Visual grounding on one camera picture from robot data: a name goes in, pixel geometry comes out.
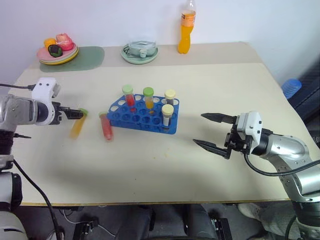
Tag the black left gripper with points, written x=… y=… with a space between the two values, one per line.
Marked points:
x=58 y=112

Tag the orange toy fruit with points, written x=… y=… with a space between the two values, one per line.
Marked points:
x=49 y=42

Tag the stacked plates with toy food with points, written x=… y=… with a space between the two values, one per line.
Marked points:
x=45 y=56

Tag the dark toy fruit green leaves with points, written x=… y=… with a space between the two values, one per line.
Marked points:
x=54 y=50

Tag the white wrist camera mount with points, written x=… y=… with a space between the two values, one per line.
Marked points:
x=45 y=86
x=251 y=125

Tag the pink toy peach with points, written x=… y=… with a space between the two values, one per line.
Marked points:
x=64 y=41

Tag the yellow liquid tube green cap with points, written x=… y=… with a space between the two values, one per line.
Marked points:
x=77 y=127

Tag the yellow plate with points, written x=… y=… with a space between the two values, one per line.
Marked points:
x=67 y=60

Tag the dark liquid tube cream cap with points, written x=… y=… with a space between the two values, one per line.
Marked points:
x=170 y=96

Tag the black floor box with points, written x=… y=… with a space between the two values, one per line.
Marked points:
x=85 y=230
x=221 y=227

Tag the pale green plate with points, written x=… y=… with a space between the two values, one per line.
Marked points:
x=132 y=60

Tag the white shoe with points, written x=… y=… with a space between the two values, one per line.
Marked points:
x=248 y=210

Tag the orange soda bottle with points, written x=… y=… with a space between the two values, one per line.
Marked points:
x=186 y=32

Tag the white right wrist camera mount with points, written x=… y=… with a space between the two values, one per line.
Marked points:
x=251 y=125

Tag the blue test tube rack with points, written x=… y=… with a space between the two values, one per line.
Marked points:
x=142 y=120

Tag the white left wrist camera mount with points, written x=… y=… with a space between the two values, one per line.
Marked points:
x=45 y=86

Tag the green placemat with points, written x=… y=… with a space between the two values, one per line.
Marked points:
x=90 y=56

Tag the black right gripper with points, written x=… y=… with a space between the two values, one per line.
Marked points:
x=233 y=141

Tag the orange liquid tube green cap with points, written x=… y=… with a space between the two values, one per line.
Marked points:
x=148 y=96

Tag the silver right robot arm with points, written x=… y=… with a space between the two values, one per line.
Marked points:
x=287 y=145

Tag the grey trouser leg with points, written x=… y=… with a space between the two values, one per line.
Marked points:
x=277 y=217

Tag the black woven chair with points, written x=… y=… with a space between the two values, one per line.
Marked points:
x=308 y=100

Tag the grey liquid tube cream cap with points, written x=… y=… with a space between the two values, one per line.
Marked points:
x=167 y=112

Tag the red liquid tube green cap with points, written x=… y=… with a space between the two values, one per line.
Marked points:
x=129 y=96
x=107 y=128

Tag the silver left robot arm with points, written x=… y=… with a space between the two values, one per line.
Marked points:
x=15 y=110

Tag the blue water jug cap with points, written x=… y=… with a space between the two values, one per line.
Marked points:
x=291 y=87

